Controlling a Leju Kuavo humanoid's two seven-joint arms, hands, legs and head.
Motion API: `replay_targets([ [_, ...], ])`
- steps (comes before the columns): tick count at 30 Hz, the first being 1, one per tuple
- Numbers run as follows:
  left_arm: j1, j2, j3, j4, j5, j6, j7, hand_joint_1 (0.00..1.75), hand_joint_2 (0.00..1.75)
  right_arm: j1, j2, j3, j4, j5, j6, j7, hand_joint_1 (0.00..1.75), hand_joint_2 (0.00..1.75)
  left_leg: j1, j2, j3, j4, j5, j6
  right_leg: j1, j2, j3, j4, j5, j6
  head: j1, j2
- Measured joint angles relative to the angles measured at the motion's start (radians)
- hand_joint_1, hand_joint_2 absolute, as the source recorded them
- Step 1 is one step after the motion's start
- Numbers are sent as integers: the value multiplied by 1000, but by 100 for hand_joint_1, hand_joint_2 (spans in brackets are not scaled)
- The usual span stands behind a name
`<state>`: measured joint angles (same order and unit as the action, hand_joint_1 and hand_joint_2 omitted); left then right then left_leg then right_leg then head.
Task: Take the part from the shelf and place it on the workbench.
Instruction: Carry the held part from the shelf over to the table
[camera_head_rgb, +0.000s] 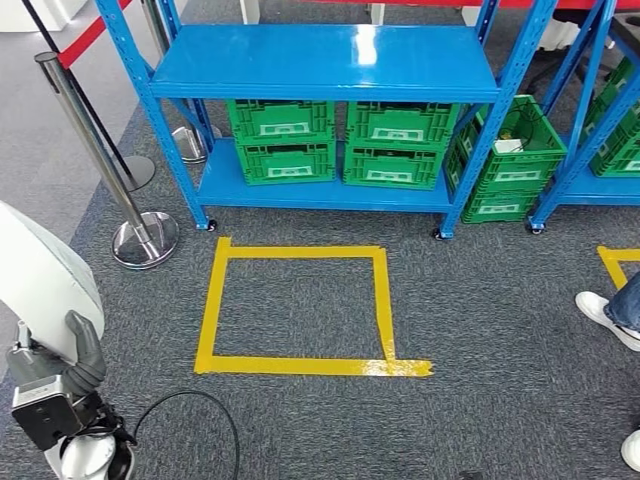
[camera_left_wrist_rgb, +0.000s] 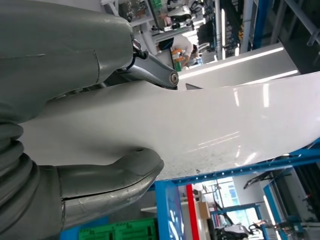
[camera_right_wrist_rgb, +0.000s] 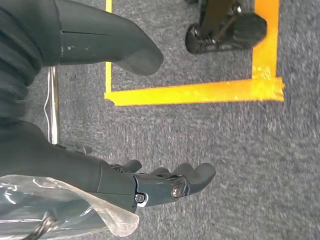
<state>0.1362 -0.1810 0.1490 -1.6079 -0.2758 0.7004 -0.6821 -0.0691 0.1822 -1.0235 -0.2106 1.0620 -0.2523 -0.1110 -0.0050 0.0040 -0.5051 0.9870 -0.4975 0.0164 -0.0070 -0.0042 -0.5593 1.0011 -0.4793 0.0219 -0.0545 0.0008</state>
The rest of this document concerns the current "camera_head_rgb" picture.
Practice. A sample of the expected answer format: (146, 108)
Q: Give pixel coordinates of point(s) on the green plastic crate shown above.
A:
(360, 126)
(470, 208)
(250, 166)
(360, 169)
(617, 79)
(244, 122)
(612, 159)

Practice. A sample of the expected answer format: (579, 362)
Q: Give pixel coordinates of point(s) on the white lit plinth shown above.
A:
(30, 13)

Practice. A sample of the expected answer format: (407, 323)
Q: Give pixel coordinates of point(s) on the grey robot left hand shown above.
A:
(84, 351)

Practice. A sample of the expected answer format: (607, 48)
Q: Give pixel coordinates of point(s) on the white curved plastic part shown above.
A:
(35, 278)

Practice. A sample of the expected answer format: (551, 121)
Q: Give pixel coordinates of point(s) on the chrome barrier stanchion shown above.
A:
(90, 152)

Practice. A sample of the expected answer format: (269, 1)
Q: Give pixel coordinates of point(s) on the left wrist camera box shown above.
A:
(45, 414)

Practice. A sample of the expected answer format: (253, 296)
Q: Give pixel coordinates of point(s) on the person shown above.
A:
(564, 36)
(620, 311)

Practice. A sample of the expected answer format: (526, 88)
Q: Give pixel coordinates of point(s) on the blue steel shelf rack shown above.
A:
(600, 192)
(324, 60)

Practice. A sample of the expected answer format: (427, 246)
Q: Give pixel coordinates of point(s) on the short red barrier belt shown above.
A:
(90, 36)

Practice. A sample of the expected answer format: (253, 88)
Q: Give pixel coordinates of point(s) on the thin black barrier stanchion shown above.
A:
(140, 173)

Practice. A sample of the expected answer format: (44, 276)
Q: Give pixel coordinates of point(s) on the white power adapter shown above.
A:
(507, 146)

